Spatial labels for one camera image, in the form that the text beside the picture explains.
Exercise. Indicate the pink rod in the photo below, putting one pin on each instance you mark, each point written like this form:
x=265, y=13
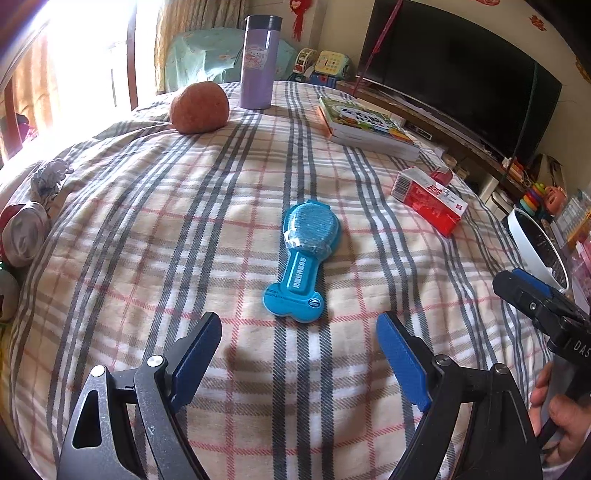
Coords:
x=376, y=46

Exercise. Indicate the orange round fruit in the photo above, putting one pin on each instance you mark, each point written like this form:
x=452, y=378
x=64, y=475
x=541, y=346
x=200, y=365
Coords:
x=199, y=108

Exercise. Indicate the clear toy box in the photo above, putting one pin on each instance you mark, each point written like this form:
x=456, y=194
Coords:
x=575, y=217

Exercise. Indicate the blue hair brush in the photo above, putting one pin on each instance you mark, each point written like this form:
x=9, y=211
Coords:
x=304, y=230

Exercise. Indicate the teal cloth cover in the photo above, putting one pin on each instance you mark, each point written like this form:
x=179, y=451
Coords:
x=203, y=55

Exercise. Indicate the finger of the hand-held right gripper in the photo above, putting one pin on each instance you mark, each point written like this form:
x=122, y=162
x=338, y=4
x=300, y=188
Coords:
x=533, y=285
x=517, y=295

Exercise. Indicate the green children's book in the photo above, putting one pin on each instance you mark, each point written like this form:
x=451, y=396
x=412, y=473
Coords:
x=364, y=124

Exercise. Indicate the cream television stand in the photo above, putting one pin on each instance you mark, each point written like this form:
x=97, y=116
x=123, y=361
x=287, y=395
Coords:
x=461, y=157

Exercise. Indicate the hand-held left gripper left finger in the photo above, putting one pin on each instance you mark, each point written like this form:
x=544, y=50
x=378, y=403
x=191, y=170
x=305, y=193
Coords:
x=198, y=355

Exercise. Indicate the blue white crumpled paper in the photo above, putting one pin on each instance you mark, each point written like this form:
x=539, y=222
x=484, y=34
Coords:
x=48, y=177

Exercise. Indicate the red toy telephone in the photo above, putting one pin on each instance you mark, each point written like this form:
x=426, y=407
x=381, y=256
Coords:
x=516, y=168

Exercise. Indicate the plaid blanket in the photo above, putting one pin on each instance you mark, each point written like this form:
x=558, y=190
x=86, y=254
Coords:
x=184, y=230

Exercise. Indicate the person's right hand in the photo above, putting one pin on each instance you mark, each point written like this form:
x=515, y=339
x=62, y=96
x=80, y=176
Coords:
x=568, y=420

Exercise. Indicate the black television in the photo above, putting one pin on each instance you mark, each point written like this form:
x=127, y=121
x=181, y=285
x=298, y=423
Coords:
x=452, y=69

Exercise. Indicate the white toy basket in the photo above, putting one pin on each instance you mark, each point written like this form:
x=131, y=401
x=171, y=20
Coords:
x=305, y=62

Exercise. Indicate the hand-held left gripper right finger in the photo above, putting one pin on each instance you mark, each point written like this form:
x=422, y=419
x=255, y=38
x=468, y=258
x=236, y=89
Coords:
x=401, y=360

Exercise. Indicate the red knot wall hanging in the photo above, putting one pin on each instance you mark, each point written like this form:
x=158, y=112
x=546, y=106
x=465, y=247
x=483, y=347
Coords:
x=298, y=18

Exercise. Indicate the purple thermos bottle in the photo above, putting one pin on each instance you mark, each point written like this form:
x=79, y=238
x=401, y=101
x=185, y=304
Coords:
x=261, y=64

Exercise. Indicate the blue toy cash register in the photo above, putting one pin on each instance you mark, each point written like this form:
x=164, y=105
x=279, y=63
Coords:
x=323, y=79

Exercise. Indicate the brown cardboard box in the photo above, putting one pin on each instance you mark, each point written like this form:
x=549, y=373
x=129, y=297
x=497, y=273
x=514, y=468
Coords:
x=551, y=168

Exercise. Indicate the white round trash bin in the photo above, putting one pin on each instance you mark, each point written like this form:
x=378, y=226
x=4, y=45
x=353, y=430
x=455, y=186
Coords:
x=531, y=235

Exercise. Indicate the green toy phone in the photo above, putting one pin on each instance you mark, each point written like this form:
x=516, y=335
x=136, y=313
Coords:
x=332, y=62

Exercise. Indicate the red cardboard box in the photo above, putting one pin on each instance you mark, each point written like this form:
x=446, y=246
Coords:
x=429, y=203

